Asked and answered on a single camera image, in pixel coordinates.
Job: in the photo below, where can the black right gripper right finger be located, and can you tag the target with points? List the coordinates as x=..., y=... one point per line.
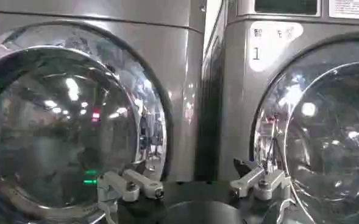
x=267, y=185

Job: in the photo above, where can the round glass dryer door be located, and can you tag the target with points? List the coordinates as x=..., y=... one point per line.
x=60, y=121
x=328, y=137

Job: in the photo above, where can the dark dryer display panel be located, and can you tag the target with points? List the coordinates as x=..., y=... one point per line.
x=286, y=6

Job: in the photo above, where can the grey dryer numbered one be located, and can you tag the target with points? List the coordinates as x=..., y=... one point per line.
x=237, y=106

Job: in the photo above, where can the white printed notice sticker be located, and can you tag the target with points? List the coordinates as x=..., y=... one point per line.
x=351, y=8

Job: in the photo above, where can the white number label sticker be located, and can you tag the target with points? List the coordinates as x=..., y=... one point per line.
x=267, y=45

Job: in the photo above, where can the grey dryer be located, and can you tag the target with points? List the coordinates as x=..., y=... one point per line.
x=179, y=61

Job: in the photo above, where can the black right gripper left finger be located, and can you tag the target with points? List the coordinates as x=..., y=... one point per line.
x=130, y=185

